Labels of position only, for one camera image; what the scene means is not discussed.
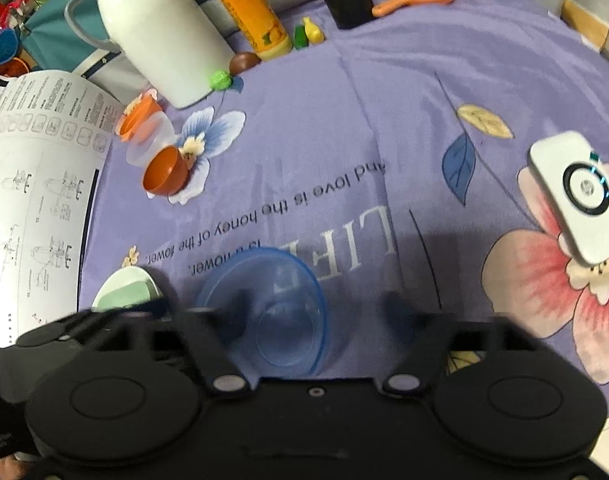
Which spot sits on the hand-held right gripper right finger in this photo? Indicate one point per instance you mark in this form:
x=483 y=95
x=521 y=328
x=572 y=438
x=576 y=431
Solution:
x=414 y=345

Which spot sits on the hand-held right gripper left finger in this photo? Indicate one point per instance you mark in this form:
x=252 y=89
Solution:
x=219 y=345

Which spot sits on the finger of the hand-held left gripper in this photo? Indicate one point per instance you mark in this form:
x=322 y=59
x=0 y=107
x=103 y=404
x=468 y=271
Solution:
x=44 y=336

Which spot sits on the blue transparent bowl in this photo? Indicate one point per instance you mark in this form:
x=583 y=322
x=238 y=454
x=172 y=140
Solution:
x=289 y=310

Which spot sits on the white oval plate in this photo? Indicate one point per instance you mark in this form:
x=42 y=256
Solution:
x=117 y=277

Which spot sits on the red-orange plastic bowl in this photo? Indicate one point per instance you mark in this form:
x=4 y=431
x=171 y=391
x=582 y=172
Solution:
x=167 y=172

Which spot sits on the clear plastic bowl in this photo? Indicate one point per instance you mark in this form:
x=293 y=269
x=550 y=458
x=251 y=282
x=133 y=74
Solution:
x=157 y=135

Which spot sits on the orange plastic cup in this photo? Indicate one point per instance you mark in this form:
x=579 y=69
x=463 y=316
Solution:
x=134 y=117

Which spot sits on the small green toy vegetable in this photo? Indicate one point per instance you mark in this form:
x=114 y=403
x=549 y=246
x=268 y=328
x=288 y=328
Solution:
x=220 y=81

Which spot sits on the person's left hand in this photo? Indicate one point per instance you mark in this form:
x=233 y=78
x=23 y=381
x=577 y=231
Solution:
x=19 y=469

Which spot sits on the printed instruction paper sheet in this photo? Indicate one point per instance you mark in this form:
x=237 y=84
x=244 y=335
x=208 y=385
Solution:
x=34 y=185

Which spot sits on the purple floral tablecloth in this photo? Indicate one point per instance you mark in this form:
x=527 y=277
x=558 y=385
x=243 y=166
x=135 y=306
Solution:
x=359 y=120

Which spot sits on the brown toy fruit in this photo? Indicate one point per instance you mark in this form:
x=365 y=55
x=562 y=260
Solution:
x=244 y=62

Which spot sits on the teal cloth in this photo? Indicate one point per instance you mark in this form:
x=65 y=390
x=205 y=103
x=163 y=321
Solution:
x=54 y=40

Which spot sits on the small green toy block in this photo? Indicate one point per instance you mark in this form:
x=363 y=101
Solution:
x=300 y=37

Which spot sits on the yellow orange detergent bottle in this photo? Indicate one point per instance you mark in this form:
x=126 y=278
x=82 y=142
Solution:
x=254 y=10

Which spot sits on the light wooden furniture edge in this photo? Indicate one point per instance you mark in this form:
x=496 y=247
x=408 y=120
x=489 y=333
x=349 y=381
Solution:
x=584 y=20

